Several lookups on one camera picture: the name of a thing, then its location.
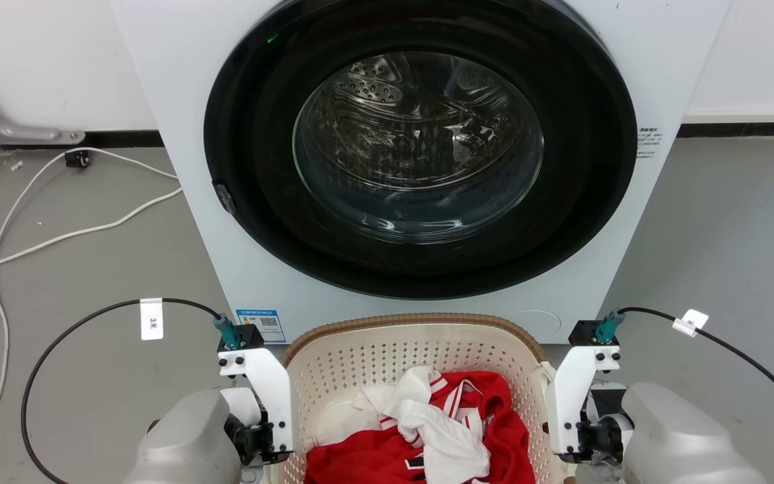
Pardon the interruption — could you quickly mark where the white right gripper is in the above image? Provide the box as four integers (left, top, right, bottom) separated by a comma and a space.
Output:
544, 347, 630, 466

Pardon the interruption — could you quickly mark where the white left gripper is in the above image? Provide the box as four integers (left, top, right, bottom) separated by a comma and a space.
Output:
218, 346, 295, 467

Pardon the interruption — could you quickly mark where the cream perforated laundry basket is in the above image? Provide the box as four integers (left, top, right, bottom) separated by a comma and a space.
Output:
279, 313, 566, 484

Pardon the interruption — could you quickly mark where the blue energy label sticker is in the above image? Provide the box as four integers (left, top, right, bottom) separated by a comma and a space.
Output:
235, 309, 288, 345

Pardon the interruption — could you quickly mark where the red sports jersey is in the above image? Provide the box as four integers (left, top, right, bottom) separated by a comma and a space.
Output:
304, 370, 538, 484

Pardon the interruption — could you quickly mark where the white crumpled garment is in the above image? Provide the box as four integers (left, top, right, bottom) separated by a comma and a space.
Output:
353, 366, 492, 484

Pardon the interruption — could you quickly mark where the black round washer door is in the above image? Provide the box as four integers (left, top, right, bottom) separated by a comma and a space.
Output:
204, 0, 638, 300

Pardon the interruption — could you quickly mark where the small printed text sticker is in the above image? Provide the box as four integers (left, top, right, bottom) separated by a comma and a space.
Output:
635, 125, 664, 160

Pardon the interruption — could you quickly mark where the clear glass door window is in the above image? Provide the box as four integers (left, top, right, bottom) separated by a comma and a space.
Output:
292, 52, 545, 245

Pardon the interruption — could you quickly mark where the white front-load washing machine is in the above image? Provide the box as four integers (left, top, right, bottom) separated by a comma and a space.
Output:
110, 0, 732, 346

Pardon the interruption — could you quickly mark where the white printed cable tag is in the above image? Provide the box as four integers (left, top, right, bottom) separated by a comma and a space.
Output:
139, 297, 165, 341

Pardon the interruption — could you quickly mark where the small white cable tag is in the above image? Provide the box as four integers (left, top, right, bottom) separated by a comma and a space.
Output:
671, 309, 710, 338

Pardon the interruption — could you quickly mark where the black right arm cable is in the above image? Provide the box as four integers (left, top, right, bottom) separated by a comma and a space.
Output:
619, 306, 774, 484

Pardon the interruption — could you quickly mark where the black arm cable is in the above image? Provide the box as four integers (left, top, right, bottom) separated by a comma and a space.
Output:
20, 297, 225, 484
619, 306, 774, 484

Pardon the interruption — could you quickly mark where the black door handle latch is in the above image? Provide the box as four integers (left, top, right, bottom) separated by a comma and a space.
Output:
212, 181, 237, 216

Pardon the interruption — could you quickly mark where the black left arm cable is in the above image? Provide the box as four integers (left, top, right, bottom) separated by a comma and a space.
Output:
20, 297, 225, 484

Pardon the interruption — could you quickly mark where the white washer power cord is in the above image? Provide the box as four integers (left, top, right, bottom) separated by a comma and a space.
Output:
0, 186, 184, 279

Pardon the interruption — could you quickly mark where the white washer drain hose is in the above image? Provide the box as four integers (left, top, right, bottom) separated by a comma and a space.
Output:
0, 146, 180, 484

